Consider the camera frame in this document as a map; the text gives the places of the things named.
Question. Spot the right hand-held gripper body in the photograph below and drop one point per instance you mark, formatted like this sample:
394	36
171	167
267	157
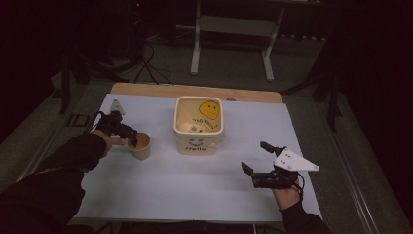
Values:
292	162

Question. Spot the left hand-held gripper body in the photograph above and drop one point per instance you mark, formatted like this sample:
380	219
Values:
112	125

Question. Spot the brown paper cup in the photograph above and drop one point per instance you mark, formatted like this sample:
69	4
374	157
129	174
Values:
142	150

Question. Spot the person's left hand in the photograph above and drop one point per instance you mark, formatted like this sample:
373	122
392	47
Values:
112	142

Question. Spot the person's right hand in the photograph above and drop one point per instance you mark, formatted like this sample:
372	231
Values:
287	198

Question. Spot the white table sheet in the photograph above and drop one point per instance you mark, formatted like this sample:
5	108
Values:
227	185

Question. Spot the floor socket plate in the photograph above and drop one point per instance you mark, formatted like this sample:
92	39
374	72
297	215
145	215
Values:
78	120

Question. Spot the cream smiley face bin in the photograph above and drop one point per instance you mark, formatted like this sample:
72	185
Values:
198	143

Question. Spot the black metal stand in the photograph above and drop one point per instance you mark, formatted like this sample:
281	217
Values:
66	87

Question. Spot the white metal stand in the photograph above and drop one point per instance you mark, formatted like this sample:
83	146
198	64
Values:
233	26

